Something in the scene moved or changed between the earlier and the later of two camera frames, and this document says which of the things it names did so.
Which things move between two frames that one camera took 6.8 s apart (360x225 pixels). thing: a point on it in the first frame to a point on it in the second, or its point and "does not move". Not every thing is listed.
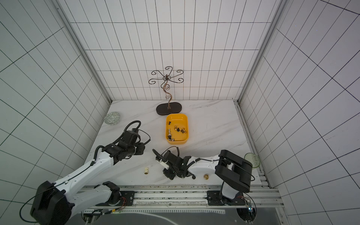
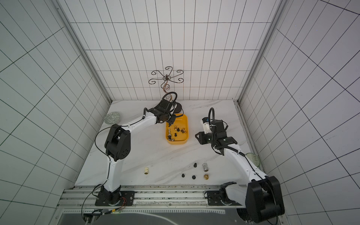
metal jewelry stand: [168, 108] does not move
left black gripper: [141, 148] to [172, 121]
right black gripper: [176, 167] to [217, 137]
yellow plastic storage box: [176, 130] does not move
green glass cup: [253, 159] does not move
